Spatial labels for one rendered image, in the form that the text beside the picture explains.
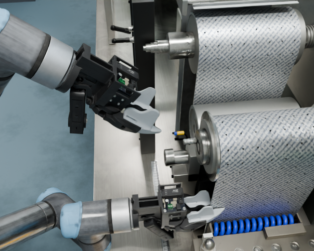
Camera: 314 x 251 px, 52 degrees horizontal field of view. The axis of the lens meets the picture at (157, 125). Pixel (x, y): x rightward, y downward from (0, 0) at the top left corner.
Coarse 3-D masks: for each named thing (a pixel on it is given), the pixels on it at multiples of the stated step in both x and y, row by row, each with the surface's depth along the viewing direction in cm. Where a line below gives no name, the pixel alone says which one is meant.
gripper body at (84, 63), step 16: (80, 48) 51; (80, 64) 49; (96, 64) 50; (112, 64) 53; (128, 64) 57; (80, 80) 53; (96, 80) 53; (112, 80) 52; (128, 80) 55; (96, 96) 54; (112, 96) 53; (128, 96) 55; (96, 112) 55; (112, 112) 55
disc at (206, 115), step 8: (208, 112) 65; (200, 120) 72; (208, 120) 65; (216, 128) 61; (216, 136) 60; (216, 144) 60; (216, 152) 61; (216, 160) 61; (216, 168) 62; (208, 176) 69; (216, 176) 63
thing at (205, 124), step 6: (204, 120) 66; (204, 126) 66; (210, 126) 63; (210, 132) 62; (210, 138) 62; (210, 144) 63; (210, 150) 63; (210, 156) 64; (210, 162) 64; (210, 168) 64
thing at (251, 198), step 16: (288, 176) 68; (304, 176) 69; (224, 192) 70; (240, 192) 70; (256, 192) 71; (272, 192) 72; (288, 192) 73; (304, 192) 74; (240, 208) 76; (256, 208) 77; (272, 208) 78; (288, 208) 79
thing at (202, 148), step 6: (198, 132) 66; (204, 132) 65; (198, 138) 66; (204, 138) 64; (198, 144) 67; (204, 144) 64; (198, 150) 67; (204, 150) 63; (198, 156) 68; (204, 156) 64; (204, 162) 65
